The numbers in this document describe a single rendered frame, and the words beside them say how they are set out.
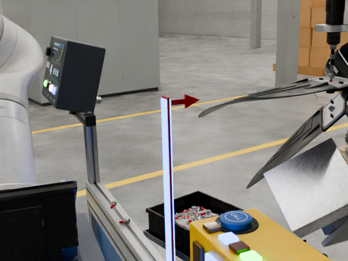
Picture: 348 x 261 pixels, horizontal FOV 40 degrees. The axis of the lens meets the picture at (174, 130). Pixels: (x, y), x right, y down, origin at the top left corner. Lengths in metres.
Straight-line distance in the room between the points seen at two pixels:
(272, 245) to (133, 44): 6.91
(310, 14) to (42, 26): 4.92
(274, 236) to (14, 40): 0.63
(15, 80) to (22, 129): 0.10
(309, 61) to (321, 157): 8.40
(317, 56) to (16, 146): 8.57
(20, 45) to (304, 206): 0.63
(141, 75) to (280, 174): 6.62
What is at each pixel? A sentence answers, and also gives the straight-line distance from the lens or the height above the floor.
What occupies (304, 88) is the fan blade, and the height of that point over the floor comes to 1.19.
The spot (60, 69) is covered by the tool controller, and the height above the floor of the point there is 1.18.
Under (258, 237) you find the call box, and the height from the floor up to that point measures 1.07.
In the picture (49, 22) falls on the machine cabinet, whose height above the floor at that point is 1.16.
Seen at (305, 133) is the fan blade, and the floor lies 1.06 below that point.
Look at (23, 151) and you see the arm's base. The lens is 0.82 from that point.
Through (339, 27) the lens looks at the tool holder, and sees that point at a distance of 0.93.
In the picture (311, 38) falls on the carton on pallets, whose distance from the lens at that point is 9.35.
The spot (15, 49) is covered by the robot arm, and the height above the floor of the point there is 1.26.
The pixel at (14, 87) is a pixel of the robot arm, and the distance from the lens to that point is 0.89.
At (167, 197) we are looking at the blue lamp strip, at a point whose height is 1.01.
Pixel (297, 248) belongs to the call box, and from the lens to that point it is 0.56.
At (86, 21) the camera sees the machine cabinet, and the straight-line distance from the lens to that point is 7.03.
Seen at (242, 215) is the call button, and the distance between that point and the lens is 0.60.
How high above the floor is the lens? 1.34
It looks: 15 degrees down
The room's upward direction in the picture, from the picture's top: 2 degrees counter-clockwise
